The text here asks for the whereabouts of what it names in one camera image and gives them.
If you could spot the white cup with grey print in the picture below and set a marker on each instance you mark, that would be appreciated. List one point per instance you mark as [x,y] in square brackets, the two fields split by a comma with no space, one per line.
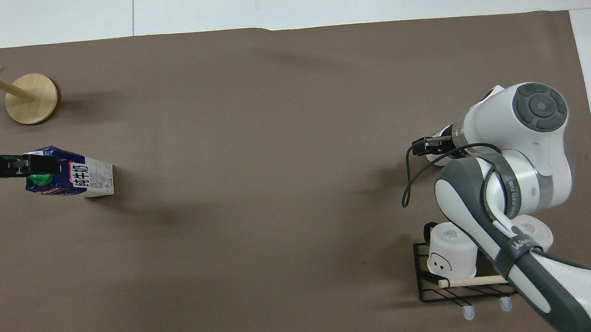
[538,231]

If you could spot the wooden mug stand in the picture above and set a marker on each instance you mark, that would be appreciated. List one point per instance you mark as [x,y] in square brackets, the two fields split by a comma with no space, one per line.
[32,99]

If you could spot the blue and white milk carton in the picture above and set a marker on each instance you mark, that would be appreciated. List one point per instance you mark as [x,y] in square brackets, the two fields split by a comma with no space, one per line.
[88,177]

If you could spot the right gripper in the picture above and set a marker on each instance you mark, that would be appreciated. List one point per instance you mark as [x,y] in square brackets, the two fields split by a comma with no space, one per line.
[440,144]

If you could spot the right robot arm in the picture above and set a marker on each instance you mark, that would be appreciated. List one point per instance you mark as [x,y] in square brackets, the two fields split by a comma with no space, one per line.
[514,127]

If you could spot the white cup with smiley face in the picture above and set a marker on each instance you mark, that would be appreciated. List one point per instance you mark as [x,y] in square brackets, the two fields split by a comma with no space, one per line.
[452,251]

